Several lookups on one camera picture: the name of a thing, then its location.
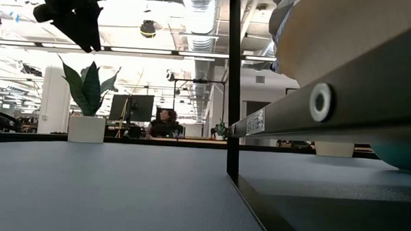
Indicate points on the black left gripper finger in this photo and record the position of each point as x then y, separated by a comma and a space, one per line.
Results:
95, 31
78, 34

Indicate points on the teal bowl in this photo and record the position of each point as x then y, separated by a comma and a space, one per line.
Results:
403, 156

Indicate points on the black-framed wooden shelf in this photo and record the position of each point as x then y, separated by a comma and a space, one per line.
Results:
233, 96

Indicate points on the white shelf label sticker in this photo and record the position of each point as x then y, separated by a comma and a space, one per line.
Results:
256, 122

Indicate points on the white round shelf cap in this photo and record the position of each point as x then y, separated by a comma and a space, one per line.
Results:
320, 102

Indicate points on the overhead light bar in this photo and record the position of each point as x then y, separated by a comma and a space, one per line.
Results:
142, 51

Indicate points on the green snake plant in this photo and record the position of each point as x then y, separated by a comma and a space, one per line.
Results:
88, 91

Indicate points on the white column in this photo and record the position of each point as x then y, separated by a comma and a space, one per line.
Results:
53, 100

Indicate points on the small black hanging device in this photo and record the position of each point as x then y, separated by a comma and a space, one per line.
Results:
170, 76

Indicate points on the black computer monitor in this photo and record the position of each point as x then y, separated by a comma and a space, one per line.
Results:
140, 108

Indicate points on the white square planter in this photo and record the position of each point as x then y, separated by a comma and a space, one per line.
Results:
86, 129

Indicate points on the black chair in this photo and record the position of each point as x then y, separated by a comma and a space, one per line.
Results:
1, 122

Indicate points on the person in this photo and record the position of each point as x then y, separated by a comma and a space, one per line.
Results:
164, 126

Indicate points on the wooden desk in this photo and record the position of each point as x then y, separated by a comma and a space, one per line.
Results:
197, 141

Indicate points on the small potted green plant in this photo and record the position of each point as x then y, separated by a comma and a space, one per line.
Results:
220, 129

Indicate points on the tan bowl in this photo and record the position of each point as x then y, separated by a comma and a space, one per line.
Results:
349, 31

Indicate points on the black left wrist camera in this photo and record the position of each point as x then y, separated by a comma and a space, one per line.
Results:
44, 13

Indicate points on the black round ceiling camera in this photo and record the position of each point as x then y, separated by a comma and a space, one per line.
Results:
148, 28

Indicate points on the silver ventilation duct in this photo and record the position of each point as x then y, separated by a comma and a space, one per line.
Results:
200, 19

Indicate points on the wall vent grille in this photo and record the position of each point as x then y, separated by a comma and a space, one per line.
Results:
260, 79

